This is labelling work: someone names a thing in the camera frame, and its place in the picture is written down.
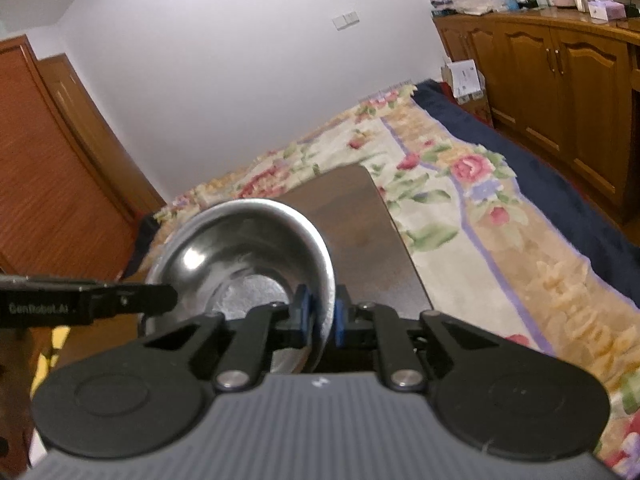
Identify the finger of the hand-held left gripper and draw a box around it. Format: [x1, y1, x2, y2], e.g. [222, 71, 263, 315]
[90, 283, 179, 320]

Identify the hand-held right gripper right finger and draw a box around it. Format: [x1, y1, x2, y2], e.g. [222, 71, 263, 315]
[333, 285, 507, 394]

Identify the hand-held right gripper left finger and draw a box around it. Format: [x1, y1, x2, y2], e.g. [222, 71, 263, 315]
[141, 285, 315, 394]

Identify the stainless steel bowl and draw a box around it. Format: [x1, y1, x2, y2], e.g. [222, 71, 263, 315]
[137, 199, 337, 376]

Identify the dark navy cloth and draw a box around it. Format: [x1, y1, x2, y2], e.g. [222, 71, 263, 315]
[124, 212, 167, 277]

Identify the wooden louvered wardrobe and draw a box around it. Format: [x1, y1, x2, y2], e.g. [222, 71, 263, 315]
[0, 35, 168, 281]

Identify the floral blanket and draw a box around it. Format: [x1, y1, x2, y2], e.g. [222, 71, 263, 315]
[155, 85, 640, 478]

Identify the navy blue bedsheet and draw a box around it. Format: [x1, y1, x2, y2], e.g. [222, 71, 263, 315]
[415, 79, 640, 311]

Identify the white cardboard box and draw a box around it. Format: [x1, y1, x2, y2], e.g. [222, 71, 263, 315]
[442, 59, 488, 103]

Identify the wooden cabinet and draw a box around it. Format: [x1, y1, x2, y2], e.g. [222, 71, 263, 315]
[432, 7, 640, 226]

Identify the lilac tissue box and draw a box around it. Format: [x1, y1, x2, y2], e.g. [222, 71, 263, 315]
[587, 0, 628, 22]

